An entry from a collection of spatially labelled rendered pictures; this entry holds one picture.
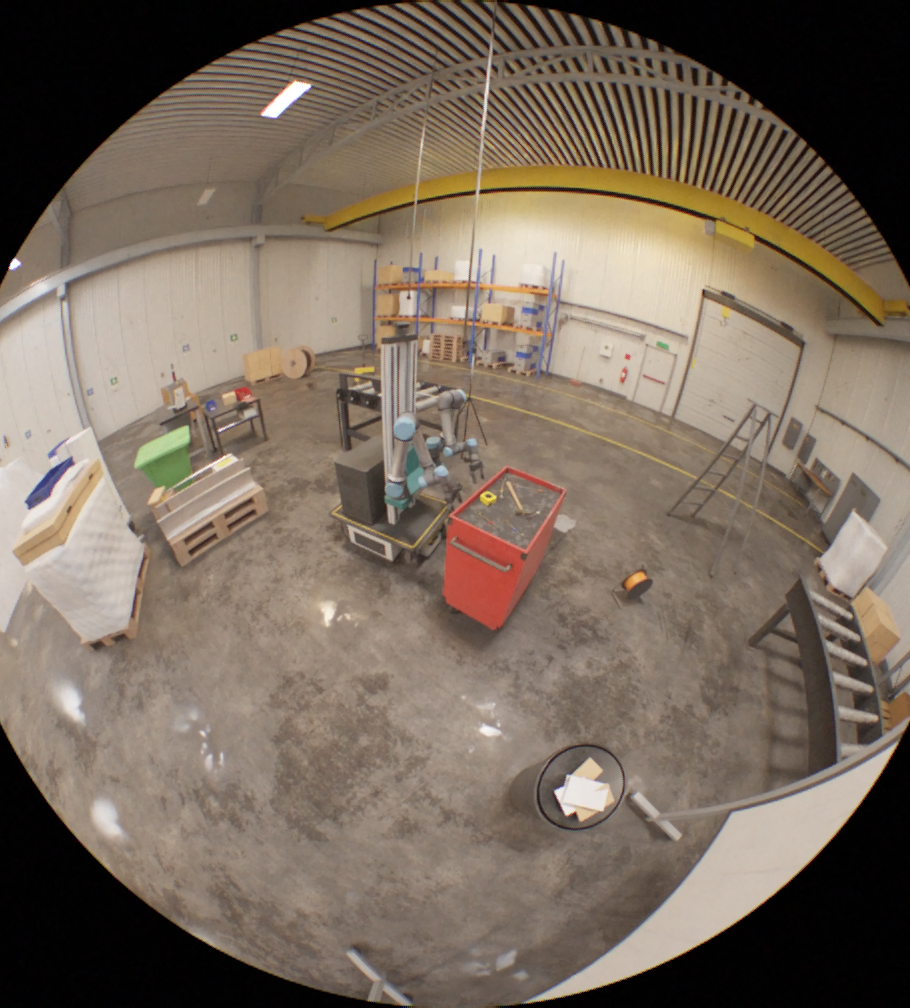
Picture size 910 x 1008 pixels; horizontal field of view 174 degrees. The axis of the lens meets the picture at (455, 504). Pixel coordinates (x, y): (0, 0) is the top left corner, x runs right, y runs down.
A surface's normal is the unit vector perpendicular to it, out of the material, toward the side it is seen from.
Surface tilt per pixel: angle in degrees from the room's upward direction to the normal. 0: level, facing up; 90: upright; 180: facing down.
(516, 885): 0
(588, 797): 12
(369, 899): 0
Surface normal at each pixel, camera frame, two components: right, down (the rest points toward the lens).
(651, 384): -0.55, 0.47
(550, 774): 0.07, -0.80
